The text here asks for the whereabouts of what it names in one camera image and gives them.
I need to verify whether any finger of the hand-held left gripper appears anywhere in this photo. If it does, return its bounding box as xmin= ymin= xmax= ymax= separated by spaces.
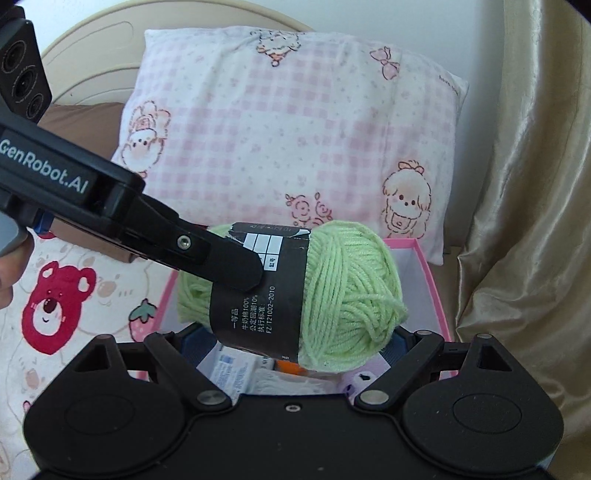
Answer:
xmin=124 ymin=194 xmax=266 ymax=292

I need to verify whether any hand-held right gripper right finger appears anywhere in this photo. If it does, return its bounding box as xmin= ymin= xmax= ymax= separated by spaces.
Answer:
xmin=353 ymin=329 xmax=518 ymax=411

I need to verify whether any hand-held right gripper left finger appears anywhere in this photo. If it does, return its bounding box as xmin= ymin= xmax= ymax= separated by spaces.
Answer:
xmin=69 ymin=323 xmax=232 ymax=411

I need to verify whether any small white packet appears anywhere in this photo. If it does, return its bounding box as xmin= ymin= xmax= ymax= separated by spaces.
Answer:
xmin=205 ymin=348 xmax=257 ymax=395

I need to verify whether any purple plush toy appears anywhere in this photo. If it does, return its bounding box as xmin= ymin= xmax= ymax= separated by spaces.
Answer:
xmin=342 ymin=355 xmax=393 ymax=400

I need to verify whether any pink cardboard box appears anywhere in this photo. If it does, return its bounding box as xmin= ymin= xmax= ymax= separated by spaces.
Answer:
xmin=152 ymin=237 xmax=455 ymax=398

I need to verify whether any green yarn ball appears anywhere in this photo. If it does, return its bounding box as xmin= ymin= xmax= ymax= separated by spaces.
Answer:
xmin=178 ymin=220 xmax=409 ymax=374

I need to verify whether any person's left hand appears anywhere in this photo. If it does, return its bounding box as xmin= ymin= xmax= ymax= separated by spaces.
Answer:
xmin=0 ymin=247 xmax=33 ymax=309

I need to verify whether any brown pillow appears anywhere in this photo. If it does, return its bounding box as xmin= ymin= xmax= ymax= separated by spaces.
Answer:
xmin=37 ymin=102 xmax=148 ymax=265

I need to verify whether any bear printed blanket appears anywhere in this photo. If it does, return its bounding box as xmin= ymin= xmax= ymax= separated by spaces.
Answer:
xmin=0 ymin=231 xmax=185 ymax=480

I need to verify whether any beige bed headboard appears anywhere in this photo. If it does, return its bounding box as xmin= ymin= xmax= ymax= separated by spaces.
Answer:
xmin=39 ymin=0 xmax=319 ymax=109

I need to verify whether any pink checked cartoon pillow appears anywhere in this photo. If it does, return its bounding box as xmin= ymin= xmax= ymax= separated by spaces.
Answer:
xmin=113 ymin=28 xmax=469 ymax=266

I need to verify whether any gold curtain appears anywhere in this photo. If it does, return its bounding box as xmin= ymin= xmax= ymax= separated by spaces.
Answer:
xmin=455 ymin=0 xmax=591 ymax=462

